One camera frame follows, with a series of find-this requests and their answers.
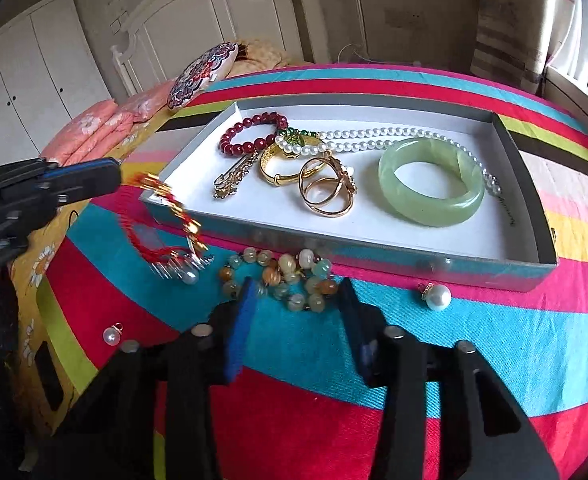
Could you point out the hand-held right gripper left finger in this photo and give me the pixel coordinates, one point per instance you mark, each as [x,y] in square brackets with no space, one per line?
[239,330]

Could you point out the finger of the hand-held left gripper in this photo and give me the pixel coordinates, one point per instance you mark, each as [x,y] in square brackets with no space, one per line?
[18,215]
[88,177]

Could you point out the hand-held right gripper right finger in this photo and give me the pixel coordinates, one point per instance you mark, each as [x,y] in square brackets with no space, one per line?
[361,335]

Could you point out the silver rhinestone pearl brooch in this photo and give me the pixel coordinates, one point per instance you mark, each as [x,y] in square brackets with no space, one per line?
[189,276]

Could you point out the silver cardboard box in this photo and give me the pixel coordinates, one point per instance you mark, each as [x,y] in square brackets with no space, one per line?
[424,245]

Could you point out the gold brooch pin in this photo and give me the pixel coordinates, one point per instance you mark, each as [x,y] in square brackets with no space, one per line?
[233,172]

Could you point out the green jade bangle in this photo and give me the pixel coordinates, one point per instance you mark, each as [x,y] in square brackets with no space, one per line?
[399,190]

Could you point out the gold bangle with green gem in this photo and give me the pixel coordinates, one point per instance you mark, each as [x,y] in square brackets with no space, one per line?
[269,172]

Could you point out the gold flower brooch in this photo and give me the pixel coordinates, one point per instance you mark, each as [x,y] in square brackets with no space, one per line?
[345,175]

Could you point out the pink floral quilt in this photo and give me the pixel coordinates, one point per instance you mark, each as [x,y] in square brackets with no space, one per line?
[98,125]

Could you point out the pearl pendant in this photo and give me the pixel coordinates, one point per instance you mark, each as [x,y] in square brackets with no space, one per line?
[438,297]
[111,336]

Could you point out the white wardrobe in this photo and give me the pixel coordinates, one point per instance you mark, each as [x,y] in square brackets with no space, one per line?
[38,75]

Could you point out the striped bed sheet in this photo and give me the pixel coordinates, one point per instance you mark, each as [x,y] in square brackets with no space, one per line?
[474,360]

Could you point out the round embroidered cushion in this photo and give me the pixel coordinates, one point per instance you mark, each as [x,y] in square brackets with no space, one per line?
[198,75]

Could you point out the white headboard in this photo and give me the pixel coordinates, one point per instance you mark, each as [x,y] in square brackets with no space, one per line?
[183,15]

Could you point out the yellow knitted blanket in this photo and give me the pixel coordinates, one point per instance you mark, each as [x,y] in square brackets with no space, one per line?
[264,55]

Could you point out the printed curtain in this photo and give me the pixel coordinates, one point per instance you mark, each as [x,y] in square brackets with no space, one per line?
[504,25]

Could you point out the white wall pipe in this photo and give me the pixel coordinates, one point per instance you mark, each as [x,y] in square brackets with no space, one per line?
[359,10]

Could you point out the wall socket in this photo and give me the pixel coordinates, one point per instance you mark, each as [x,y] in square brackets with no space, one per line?
[404,17]

